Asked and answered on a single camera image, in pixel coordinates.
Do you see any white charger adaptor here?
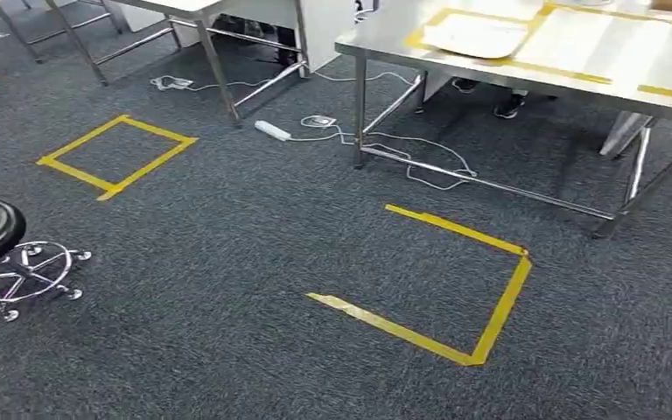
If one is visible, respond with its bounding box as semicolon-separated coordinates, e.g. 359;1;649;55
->
300;115;338;130

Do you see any white power strip cable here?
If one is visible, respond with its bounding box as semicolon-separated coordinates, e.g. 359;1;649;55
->
286;120;480;193

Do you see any steel frame table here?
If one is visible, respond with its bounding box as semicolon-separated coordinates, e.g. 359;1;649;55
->
0;0;184;88

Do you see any steel bench with yellow tape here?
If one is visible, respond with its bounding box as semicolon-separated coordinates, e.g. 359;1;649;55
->
333;0;672;241

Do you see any thin white cable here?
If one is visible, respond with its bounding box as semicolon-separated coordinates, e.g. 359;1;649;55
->
148;70;416;94

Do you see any white power strip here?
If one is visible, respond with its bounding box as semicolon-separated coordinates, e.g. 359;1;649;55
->
253;119;293;144

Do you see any white desk with steel legs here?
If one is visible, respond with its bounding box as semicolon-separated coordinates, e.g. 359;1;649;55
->
109;0;361;127

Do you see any white plastic tray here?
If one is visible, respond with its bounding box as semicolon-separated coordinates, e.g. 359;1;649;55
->
421;12;532;61

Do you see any yellow tape square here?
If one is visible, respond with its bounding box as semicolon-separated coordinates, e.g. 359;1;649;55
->
35;113;200;203

